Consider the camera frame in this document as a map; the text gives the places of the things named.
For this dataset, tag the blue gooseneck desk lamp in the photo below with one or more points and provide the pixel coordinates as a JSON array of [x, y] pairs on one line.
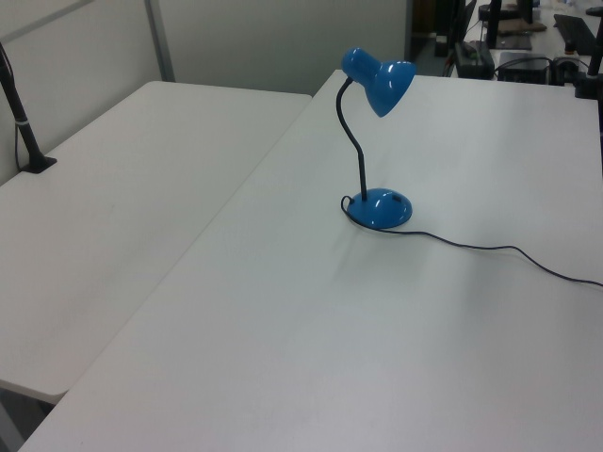
[[381, 209]]

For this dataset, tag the white side table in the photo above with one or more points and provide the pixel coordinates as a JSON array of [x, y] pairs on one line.
[[118, 198]]

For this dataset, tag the black box device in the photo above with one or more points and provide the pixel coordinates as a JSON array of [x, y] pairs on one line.
[[525, 68]]

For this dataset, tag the black monitor stand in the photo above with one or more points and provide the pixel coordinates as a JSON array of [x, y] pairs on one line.
[[494, 23]]

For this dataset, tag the black clamp stand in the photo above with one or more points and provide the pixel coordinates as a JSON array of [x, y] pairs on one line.
[[591, 77]]

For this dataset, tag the grey partition frame post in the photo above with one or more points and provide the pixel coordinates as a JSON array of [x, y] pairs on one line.
[[160, 42]]

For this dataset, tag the black clamp-mounted camera pole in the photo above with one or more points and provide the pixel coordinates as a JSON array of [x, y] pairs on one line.
[[23, 132]]

